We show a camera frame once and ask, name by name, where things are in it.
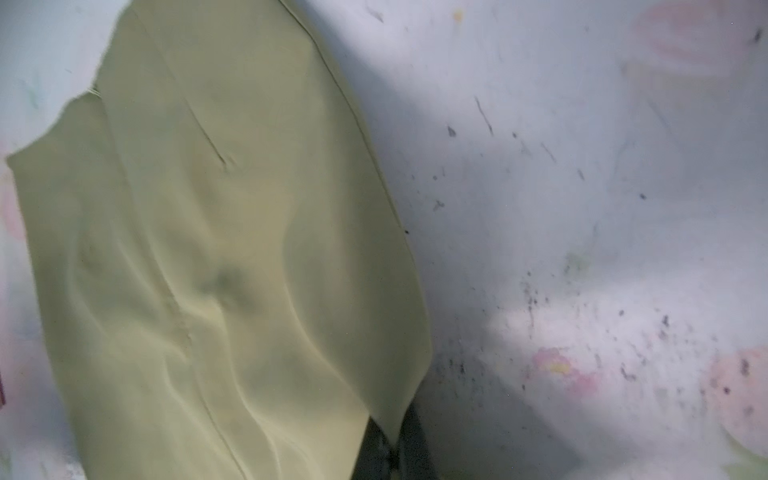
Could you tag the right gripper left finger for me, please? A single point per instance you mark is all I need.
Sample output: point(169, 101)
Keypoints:
point(374, 457)

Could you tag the olive green skirt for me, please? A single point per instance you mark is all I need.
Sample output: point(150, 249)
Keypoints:
point(225, 289)

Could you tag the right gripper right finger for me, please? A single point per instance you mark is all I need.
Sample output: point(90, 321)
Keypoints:
point(414, 460)

